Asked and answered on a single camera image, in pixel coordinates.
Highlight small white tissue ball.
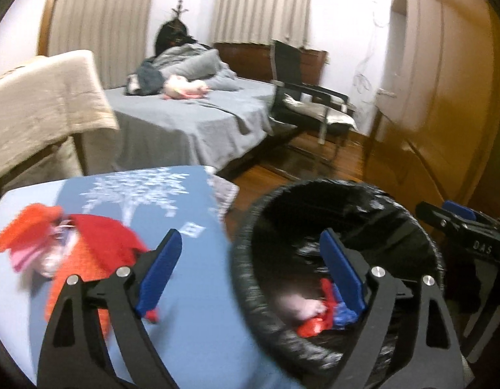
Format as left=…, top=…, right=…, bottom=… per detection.
left=36, top=247, right=66, bottom=278

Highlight black metal armchair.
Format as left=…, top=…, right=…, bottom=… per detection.
left=269, top=41, right=355, bottom=165

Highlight beige curtain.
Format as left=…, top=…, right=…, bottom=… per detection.
left=39, top=0, right=152, bottom=89
left=210, top=0, right=311, bottom=48

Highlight hanging white cables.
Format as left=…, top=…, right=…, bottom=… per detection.
left=353, top=56, right=378, bottom=106

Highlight orange foam net sleeve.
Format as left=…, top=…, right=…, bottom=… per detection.
left=44, top=232, right=122, bottom=321

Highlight red knit glove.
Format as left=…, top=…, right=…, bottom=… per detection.
left=67, top=213, right=159, bottom=325

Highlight red plastic bag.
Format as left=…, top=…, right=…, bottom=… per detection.
left=297, top=278, right=338, bottom=338

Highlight beige striped blanket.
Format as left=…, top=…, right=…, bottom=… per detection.
left=0, top=50, right=119, bottom=192

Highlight brown wooden wardrobe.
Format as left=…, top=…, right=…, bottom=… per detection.
left=363, top=0, right=500, bottom=216

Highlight left beige curtain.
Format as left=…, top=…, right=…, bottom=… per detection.
left=39, top=0, right=152, bottom=89

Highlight blue plastic bag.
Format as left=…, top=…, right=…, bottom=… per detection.
left=333, top=284, right=358, bottom=329

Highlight wooden coat stand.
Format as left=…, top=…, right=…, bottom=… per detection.
left=172, top=0, right=188, bottom=20

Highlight bed with grey sheet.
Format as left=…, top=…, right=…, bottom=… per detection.
left=83, top=78, right=274, bottom=175

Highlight pink cloth scrap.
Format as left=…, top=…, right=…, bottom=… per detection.
left=274, top=292, right=327, bottom=325

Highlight blue patterned table cloth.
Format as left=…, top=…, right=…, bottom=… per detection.
left=0, top=164, right=308, bottom=389

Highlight black lined trash bin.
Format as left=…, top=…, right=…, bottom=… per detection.
left=230, top=178, right=445, bottom=376

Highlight silver chair cushion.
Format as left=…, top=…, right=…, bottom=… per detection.
left=282, top=94, right=356, bottom=128

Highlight right beige curtain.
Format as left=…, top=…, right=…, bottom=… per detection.
left=210, top=0, right=311, bottom=48

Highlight pink foam net sleeve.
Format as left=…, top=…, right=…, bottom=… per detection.
left=10, top=246, right=50, bottom=272

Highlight pink plush toy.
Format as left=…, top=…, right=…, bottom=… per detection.
left=162, top=75, right=210, bottom=100

